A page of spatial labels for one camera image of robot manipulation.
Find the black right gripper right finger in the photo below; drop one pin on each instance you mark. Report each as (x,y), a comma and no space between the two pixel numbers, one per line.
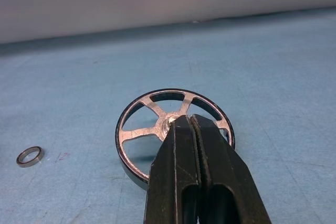
(225,179)

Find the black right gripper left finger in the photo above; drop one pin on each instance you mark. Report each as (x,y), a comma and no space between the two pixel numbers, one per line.
(170,171)

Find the spoked metal wheel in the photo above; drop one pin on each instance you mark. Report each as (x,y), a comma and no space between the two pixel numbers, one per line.
(136,132)

